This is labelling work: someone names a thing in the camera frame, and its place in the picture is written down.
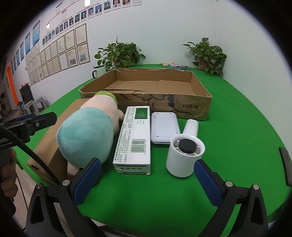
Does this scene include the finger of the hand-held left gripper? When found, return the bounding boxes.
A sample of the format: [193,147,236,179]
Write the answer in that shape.
[3,112,57,143]

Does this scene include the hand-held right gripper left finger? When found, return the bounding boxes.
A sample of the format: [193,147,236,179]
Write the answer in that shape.
[25,157,102,237]

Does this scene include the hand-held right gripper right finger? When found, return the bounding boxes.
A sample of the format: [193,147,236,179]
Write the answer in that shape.
[194,159,269,237]

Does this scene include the small brown cardboard box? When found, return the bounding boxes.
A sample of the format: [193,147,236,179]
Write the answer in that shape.
[27,98,92,185]

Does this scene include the white handheld fan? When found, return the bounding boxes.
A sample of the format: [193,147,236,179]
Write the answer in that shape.
[166,119,206,178]

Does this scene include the pink and teal plush toy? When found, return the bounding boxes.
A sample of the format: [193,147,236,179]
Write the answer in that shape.
[56,90,125,180]

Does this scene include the white green-label medicine box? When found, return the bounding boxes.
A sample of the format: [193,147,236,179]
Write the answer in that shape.
[112,106,151,176]

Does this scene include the white calculator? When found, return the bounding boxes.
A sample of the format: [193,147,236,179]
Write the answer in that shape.
[151,112,180,144]

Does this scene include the large cardboard box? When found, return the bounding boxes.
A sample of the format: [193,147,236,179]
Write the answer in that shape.
[79,68,212,121]

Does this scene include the person's left hand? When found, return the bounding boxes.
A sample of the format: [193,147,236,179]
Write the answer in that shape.
[0,148,18,201]

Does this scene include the grey plastic stool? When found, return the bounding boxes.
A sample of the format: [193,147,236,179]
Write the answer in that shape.
[22,100,37,115]
[32,96,47,114]

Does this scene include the orange door strip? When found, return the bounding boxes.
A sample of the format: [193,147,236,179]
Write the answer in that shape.
[6,65,19,106]

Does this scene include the black remote control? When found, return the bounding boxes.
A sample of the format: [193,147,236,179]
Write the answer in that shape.
[279,147,292,187]

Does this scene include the bushy potted plant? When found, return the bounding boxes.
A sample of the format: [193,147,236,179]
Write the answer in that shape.
[94,36,146,72]

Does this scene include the potted plant in brown pot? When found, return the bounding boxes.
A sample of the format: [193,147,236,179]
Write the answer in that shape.
[182,38,227,77]

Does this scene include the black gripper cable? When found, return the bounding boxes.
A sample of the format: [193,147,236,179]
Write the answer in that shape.
[0,126,62,185]

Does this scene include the white mug with black handle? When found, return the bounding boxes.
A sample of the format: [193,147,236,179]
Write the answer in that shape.
[92,66,107,79]

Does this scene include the group of framed wall certificates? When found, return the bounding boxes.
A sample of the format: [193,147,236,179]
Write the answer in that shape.
[24,23,91,86]

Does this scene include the row of blue wall posters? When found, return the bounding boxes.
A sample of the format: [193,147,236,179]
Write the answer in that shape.
[11,19,41,74]

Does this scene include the row of wall portrait photos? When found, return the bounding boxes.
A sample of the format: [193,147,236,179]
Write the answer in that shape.
[42,0,142,46]

